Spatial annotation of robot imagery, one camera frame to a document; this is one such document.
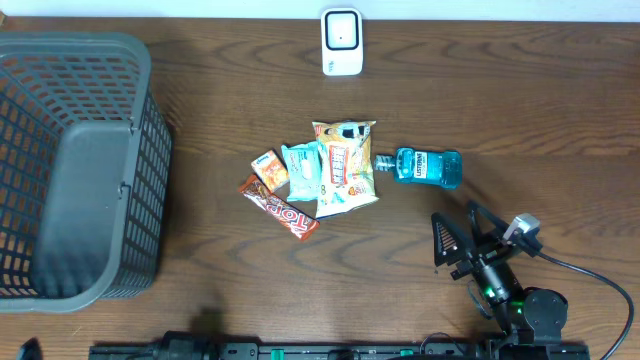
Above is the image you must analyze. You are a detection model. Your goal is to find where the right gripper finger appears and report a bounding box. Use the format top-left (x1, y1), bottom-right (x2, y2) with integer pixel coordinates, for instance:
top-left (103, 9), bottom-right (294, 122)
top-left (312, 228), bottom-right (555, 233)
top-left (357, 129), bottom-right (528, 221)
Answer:
top-left (431, 212), bottom-right (475, 267)
top-left (467, 201), bottom-right (509, 240)

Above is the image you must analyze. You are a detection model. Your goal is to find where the teal mouthwash bottle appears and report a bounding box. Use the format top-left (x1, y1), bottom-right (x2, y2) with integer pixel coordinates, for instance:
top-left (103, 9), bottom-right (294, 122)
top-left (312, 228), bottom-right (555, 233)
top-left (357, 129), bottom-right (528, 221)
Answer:
top-left (374, 147), bottom-right (463, 190)

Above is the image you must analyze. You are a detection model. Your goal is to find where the yellow snack bag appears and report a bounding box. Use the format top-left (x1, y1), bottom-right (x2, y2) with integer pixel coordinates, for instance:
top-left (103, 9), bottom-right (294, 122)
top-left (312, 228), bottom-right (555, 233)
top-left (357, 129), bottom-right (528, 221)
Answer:
top-left (313, 121), bottom-right (378, 218)

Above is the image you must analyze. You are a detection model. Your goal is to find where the brown chocolate bar wrapper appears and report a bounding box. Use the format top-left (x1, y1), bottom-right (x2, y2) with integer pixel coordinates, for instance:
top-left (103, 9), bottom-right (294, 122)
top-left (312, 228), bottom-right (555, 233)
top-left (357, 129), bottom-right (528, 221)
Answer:
top-left (238, 175), bottom-right (320, 241)

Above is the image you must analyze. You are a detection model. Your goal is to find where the light teal wet wipes pack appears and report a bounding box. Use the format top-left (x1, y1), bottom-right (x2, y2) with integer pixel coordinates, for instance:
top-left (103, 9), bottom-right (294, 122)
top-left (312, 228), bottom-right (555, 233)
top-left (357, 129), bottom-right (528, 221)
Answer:
top-left (281, 141), bottom-right (321, 201)

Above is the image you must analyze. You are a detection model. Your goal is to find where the small orange snack packet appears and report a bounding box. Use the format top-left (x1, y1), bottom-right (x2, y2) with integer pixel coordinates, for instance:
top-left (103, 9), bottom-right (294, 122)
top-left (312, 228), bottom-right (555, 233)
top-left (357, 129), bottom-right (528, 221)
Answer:
top-left (251, 150), bottom-right (289, 192)

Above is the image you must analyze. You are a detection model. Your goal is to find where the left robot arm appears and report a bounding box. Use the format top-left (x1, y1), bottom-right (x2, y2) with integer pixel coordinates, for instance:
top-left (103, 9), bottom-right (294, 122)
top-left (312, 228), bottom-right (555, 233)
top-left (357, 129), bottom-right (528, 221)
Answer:
top-left (89, 331), bottom-right (218, 360)

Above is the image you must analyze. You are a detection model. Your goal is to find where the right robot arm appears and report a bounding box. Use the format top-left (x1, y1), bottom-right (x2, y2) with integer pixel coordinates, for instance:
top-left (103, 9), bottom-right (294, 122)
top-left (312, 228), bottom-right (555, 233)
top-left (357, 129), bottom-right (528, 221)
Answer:
top-left (431, 202), bottom-right (568, 345)

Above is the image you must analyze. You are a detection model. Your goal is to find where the white barcode scanner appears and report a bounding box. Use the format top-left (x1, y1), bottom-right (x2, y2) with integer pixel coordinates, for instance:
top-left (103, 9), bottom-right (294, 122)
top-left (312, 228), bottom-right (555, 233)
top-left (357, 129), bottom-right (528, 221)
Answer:
top-left (321, 8), bottom-right (364, 76)

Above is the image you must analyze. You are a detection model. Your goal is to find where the grey plastic shopping basket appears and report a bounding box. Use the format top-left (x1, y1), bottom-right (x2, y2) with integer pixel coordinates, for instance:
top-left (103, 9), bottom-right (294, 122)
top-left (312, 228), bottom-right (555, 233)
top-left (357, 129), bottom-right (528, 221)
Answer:
top-left (1, 32), bottom-right (173, 313)

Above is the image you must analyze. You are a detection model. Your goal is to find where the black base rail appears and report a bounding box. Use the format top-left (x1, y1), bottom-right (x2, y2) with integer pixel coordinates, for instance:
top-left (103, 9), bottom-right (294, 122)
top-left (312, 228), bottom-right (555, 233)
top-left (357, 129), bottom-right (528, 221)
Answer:
top-left (88, 341), bottom-right (591, 360)

